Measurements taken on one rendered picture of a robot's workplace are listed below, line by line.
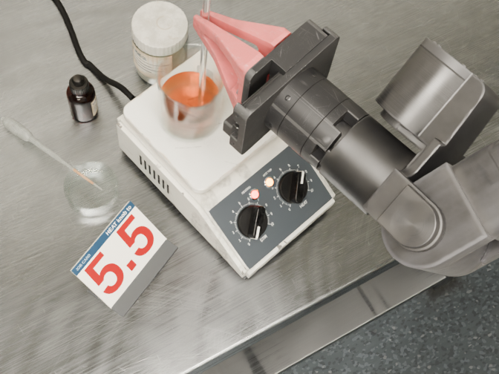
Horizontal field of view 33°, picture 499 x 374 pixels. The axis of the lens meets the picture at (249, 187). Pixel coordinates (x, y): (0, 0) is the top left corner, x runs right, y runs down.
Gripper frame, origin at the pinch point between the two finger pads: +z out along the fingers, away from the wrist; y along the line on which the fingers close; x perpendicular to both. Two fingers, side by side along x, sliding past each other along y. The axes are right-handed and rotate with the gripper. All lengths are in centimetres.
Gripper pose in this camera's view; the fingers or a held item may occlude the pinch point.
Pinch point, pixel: (205, 23)
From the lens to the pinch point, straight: 67.3
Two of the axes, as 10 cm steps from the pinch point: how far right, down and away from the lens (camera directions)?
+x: -0.8, 4.0, 9.2
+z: -7.2, -6.6, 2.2
